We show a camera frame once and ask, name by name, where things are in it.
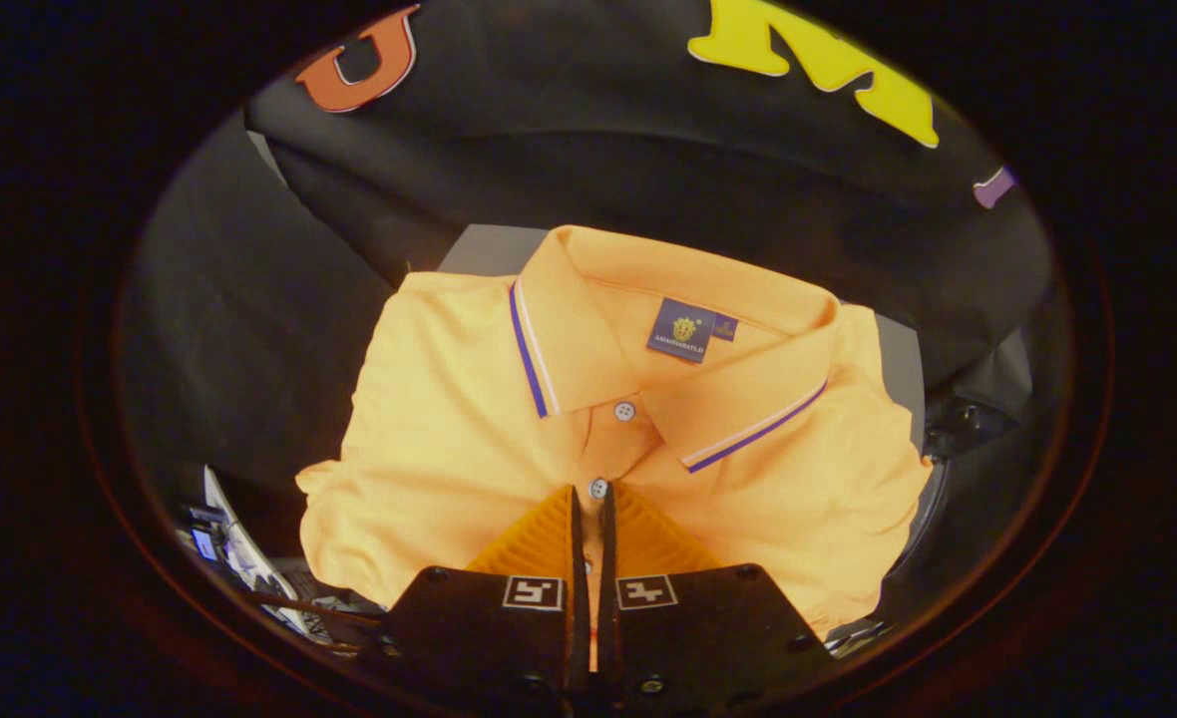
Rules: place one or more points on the orange polo shirt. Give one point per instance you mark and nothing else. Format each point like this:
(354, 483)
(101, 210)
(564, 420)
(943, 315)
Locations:
(449, 419)

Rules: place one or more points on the grey metal cabinet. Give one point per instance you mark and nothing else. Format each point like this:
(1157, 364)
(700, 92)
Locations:
(484, 249)

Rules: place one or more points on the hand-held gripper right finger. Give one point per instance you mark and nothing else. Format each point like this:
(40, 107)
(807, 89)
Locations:
(605, 598)

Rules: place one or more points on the black backdrop cloth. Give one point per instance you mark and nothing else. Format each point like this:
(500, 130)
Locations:
(549, 150)

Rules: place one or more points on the grey washing machine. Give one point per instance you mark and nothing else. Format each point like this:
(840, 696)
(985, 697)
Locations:
(933, 529)

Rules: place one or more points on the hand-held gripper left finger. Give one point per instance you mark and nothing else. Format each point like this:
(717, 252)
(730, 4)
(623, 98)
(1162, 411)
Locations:
(579, 598)

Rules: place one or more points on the white electronic equipment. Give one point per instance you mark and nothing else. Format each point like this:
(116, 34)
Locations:
(239, 558)

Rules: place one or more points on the dark washing machine lid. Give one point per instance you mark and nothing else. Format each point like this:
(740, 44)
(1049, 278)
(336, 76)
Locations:
(963, 424)

